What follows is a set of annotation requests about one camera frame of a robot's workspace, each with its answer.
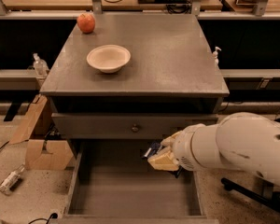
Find black floor cable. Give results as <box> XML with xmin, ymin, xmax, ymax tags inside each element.
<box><xmin>27</xmin><ymin>212</ymin><xmax>59</xmax><ymax>224</ymax></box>

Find wooden desk with metal frame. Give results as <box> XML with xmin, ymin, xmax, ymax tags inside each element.
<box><xmin>0</xmin><ymin>0</ymin><xmax>280</xmax><ymax>20</ymax></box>

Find red apple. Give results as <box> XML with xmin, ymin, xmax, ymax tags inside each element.
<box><xmin>77</xmin><ymin>13</ymin><xmax>95</xmax><ymax>34</ymax></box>

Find dark blue rxbar wrapper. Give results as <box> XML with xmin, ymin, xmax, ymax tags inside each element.
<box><xmin>142</xmin><ymin>142</ymin><xmax>162</xmax><ymax>159</ymax></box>

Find round metal drawer knob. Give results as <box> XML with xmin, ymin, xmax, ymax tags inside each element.
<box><xmin>131</xmin><ymin>124</ymin><xmax>139</xmax><ymax>133</ymax></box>

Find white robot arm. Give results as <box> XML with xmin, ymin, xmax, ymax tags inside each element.
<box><xmin>146</xmin><ymin>112</ymin><xmax>280</xmax><ymax>187</ymax></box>

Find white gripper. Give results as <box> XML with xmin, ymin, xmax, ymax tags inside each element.
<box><xmin>147</xmin><ymin>124</ymin><xmax>203</xmax><ymax>171</ymax></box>

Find clear plastic bottle on shelf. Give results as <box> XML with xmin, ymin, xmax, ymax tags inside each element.
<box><xmin>33</xmin><ymin>53</ymin><xmax>49</xmax><ymax>77</ymax></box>

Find white pump dispenser bottle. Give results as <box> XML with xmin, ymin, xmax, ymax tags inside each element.
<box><xmin>212</xmin><ymin>47</ymin><xmax>221</xmax><ymax>65</ymax></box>

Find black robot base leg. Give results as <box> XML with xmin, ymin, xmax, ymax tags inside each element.
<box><xmin>221</xmin><ymin>178</ymin><xmax>280</xmax><ymax>213</ymax></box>

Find open middle drawer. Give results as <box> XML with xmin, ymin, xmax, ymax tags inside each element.
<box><xmin>49</xmin><ymin>140</ymin><xmax>219</xmax><ymax>224</ymax></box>

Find grey drawer cabinet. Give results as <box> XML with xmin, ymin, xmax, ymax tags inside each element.
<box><xmin>41</xmin><ymin>13</ymin><xmax>229</xmax><ymax>152</ymax></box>

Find brown cardboard box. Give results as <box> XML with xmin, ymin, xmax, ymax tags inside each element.
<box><xmin>9</xmin><ymin>95</ymin><xmax>76</xmax><ymax>170</ymax></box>

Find white paper bowl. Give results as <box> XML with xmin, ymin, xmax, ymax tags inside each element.
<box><xmin>86</xmin><ymin>45</ymin><xmax>131</xmax><ymax>74</ymax></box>

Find plastic bottle on floor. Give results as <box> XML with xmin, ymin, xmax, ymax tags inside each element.
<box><xmin>0</xmin><ymin>164</ymin><xmax>25</xmax><ymax>195</ymax></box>

